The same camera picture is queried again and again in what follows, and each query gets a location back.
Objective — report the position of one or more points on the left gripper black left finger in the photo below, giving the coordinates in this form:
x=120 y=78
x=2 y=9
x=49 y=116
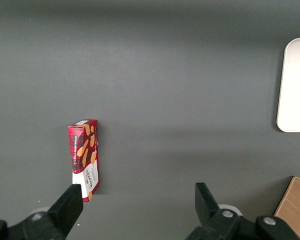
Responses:
x=65 y=210

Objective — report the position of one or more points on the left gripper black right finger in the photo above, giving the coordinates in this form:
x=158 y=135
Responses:
x=210 y=215

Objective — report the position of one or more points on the beige rectangular tray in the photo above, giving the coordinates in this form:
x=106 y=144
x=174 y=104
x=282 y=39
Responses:
x=296 y=85

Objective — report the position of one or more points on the red tartan shortbread box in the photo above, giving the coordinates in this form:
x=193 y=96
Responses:
x=85 y=155

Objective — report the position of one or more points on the wooden drawer cabinet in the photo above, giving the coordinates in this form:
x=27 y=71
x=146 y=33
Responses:
x=296 y=207

